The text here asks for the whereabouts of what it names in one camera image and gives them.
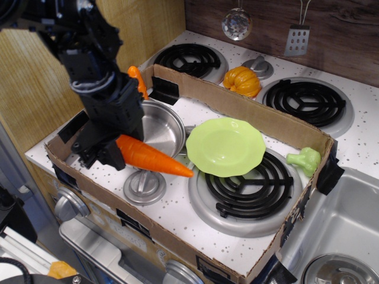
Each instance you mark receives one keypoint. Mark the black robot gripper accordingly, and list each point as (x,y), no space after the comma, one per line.
(113,109)

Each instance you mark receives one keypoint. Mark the orange toy carrot green stem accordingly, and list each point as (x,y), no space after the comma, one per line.
(139,154)

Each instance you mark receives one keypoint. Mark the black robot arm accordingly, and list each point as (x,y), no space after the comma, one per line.
(77,34)

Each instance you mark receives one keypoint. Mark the upright orange toy carrot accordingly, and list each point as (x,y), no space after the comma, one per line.
(134,72)

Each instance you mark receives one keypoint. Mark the light green plastic plate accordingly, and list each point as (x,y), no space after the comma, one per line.
(225,147)

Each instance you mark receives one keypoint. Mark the cardboard fence with black tape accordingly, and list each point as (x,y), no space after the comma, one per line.
(171,225)

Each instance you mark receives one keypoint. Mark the silver stovetop knob front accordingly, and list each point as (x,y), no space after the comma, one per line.
(144,188)

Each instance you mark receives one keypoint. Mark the silver stovetop knob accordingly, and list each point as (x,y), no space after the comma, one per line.
(262,68)
(144,188)

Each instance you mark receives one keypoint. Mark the silver oven knob left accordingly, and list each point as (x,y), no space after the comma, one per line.
(69,205)

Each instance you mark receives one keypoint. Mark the silver oven knob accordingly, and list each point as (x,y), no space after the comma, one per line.
(69,205)
(178,273)

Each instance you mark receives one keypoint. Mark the stainless steel pot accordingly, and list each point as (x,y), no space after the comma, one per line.
(162,128)

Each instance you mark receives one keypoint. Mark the black device left edge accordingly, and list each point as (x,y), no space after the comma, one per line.
(14,216)

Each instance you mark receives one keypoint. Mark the orange object bottom left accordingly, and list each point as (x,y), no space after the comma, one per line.
(60,270)

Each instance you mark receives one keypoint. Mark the silver oven knob right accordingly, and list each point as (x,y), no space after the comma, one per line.
(178,273)

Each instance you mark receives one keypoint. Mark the orange toy pumpkin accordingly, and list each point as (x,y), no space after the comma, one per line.
(243,81)

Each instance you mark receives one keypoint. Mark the front right black burner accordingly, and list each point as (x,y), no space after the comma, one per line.
(251,205)

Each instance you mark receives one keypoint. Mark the silver stovetop knob back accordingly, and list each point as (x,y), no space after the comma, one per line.
(262,68)

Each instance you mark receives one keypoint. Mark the hanging metal strainer ladle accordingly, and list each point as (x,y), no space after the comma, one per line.
(237,23)

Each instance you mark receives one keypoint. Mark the green toy broccoli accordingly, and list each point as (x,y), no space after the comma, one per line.
(308,160)

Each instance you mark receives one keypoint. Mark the hanging metal slotted spatula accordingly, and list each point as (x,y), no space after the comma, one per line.
(298,34)

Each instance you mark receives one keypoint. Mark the back right black burner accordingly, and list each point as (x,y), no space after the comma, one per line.
(312,100)

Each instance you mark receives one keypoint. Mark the stainless steel sink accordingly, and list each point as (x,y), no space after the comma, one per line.
(345,221)

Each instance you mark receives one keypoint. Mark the silver sink drain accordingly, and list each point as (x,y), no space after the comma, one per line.
(338,268)

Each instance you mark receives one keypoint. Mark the silver oven door handle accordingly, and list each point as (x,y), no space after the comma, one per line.
(96,249)

